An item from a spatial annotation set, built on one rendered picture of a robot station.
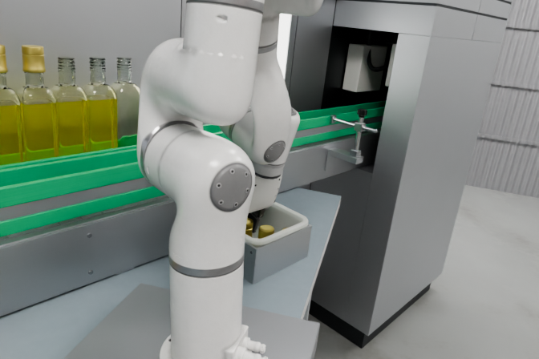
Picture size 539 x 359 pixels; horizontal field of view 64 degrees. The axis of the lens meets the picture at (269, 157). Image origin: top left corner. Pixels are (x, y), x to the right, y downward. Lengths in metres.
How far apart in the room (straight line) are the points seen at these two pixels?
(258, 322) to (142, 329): 0.17
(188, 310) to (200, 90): 0.27
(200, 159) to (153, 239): 0.45
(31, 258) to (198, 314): 0.35
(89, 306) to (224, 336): 0.32
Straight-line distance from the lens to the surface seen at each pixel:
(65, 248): 0.82
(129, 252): 0.89
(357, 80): 1.73
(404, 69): 1.50
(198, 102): 0.47
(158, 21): 1.12
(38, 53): 0.86
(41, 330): 0.81
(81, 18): 1.03
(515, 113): 4.10
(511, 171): 4.22
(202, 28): 0.47
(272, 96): 0.67
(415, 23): 1.49
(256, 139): 0.69
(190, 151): 0.49
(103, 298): 0.85
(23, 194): 0.78
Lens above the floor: 1.25
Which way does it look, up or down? 18 degrees down
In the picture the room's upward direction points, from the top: 6 degrees clockwise
